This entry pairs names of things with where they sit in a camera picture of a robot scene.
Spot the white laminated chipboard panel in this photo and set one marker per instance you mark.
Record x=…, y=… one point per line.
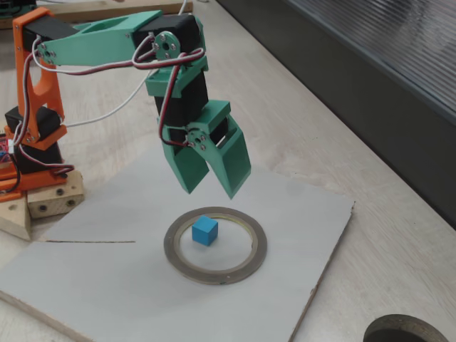
x=107, y=285

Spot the long wooden plank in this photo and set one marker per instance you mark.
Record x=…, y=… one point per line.
x=107, y=9

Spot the wooden base block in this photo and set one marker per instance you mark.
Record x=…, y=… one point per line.
x=53, y=199

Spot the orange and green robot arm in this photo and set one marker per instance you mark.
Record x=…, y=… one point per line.
x=99, y=39

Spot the blue cube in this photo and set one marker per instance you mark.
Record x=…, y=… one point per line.
x=203, y=233

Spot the pale wooden base plank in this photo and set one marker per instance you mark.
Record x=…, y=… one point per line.
x=12, y=221

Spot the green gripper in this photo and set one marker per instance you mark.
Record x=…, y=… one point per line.
x=198, y=142

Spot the ribbed glass desk partition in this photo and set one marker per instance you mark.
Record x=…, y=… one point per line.
x=356, y=89

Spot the red controller board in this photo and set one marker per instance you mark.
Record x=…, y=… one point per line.
x=4, y=146

